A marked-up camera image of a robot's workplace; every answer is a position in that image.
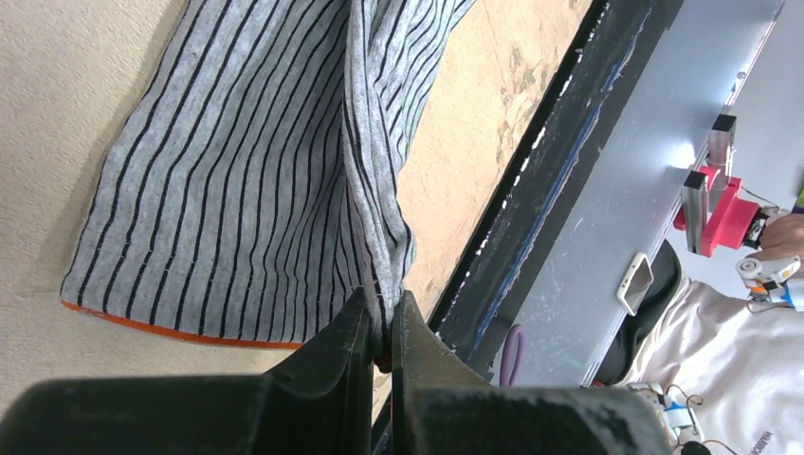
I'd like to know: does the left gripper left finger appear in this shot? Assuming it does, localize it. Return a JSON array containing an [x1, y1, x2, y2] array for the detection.
[[1, 290, 373, 454]]

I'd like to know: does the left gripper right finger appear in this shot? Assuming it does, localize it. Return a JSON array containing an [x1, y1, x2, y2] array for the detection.
[[391, 292, 670, 454]]

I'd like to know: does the grey striped underwear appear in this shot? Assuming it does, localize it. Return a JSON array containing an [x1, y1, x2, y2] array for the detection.
[[61, 0, 470, 347]]

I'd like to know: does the white smartphone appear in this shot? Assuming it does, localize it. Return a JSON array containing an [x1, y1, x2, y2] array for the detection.
[[615, 252, 654, 317]]

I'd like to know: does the person in white shirt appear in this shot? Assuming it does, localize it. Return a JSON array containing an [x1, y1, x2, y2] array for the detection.
[[594, 242, 803, 454]]

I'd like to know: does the red and silver clamp device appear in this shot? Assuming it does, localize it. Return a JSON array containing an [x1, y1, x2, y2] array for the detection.
[[673, 114, 767, 258]]

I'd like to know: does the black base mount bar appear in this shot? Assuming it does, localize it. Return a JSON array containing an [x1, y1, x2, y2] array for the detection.
[[370, 0, 685, 455]]

